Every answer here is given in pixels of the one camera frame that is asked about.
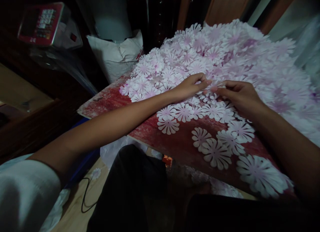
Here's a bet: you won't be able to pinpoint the white plastic bag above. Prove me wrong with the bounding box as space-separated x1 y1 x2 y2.
100 137 132 169

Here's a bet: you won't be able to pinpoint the single pale flower cutout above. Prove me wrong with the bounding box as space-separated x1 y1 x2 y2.
204 79 227 93

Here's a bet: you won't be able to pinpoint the red electronic scale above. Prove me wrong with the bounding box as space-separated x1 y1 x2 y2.
17 2 66 46

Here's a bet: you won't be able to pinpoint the white translucent bag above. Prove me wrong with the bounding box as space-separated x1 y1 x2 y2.
269 0 320 76

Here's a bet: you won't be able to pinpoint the clear plastic sheet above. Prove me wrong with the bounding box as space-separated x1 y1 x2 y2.
29 45 98 95

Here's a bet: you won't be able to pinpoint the brown wooden door panel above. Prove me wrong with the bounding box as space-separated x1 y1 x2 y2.
177 0 253 30

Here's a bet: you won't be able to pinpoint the dark wooden cabinet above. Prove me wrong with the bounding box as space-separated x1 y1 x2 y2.
0 62 84 164

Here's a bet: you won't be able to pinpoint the white woven sack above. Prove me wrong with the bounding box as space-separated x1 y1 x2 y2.
86 29 145 84

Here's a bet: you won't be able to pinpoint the white cylindrical roll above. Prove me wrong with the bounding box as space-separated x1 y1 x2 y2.
94 0 133 42

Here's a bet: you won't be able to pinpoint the person's left hand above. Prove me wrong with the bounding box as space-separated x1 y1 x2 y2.
172 73 213 102

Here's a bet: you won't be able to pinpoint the pile of pink fabric flowers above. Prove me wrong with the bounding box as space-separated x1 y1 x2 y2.
120 18 320 200

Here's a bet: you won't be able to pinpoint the person's right hand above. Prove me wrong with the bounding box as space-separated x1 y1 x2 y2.
203 80 266 117

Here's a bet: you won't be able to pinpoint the black cable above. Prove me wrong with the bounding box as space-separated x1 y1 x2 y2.
81 177 101 214

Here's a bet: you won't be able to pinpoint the red wooden board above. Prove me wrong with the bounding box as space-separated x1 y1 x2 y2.
77 72 300 201

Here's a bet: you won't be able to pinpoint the person's legs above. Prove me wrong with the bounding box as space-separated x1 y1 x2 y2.
87 144 320 232

